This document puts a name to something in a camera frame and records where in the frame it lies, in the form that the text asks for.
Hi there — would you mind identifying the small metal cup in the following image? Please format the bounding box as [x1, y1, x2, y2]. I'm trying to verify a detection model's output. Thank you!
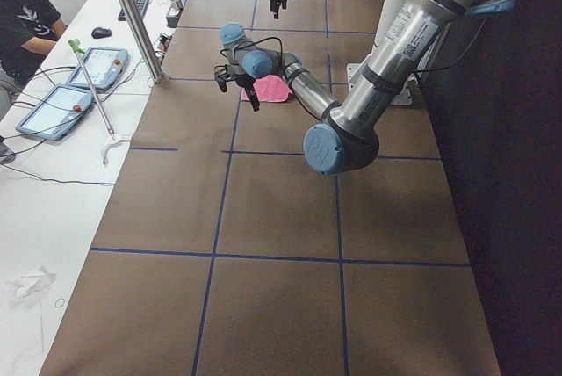
[170, 0, 183, 11]

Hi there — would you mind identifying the pink towel with white edge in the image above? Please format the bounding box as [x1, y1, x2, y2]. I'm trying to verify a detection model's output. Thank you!
[253, 75, 292, 103]

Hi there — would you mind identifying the rubber band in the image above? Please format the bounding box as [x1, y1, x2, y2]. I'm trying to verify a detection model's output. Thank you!
[54, 298, 66, 308]

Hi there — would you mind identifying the aluminium frame post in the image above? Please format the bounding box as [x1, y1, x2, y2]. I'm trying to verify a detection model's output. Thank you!
[119, 0, 164, 84]

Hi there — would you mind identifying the seated person in black shirt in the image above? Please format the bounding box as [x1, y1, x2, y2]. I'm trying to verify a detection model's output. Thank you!
[0, 0, 69, 87]

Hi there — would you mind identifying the metal grabber stick green tip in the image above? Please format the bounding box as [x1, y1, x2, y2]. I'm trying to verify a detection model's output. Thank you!
[68, 39, 126, 166]

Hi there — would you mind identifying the far teach pendant tablet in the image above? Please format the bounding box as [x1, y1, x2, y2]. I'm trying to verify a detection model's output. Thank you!
[80, 47, 129, 92]

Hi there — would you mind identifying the black computer mouse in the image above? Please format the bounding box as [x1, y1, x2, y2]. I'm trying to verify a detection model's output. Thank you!
[91, 27, 112, 40]

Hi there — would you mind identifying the crumpled white tissue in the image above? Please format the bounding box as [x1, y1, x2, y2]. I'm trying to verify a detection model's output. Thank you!
[1, 266, 57, 300]

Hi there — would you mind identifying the teach pendant tablet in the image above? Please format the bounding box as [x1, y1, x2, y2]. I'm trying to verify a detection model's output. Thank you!
[80, 47, 129, 92]
[15, 84, 93, 141]

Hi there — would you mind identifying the near teach pendant tablet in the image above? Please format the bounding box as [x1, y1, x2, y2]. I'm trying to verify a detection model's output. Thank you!
[15, 84, 93, 141]

